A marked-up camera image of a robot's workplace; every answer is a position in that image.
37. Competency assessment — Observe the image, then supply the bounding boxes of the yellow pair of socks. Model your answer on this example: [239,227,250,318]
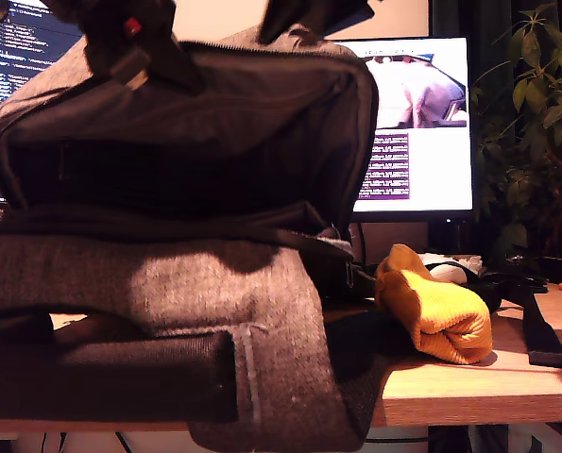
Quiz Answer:
[373,243,494,365]

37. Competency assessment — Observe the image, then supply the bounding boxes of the white game controller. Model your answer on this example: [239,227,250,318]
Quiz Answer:
[417,252,484,285]

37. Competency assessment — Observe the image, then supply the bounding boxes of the black monitor showing code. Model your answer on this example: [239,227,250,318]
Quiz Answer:
[0,0,86,204]

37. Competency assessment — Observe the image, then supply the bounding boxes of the brown box under monitor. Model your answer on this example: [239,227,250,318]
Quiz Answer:
[355,221,429,265]

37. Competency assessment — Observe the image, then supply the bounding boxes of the grey fabric Google backpack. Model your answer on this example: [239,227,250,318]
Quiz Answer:
[0,25,562,453]

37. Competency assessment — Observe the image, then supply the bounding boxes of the green leafy houseplant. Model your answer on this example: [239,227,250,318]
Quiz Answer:
[468,2,562,265]

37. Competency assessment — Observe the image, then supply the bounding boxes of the black monitor showing camera views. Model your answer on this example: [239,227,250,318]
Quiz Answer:
[332,36,475,224]

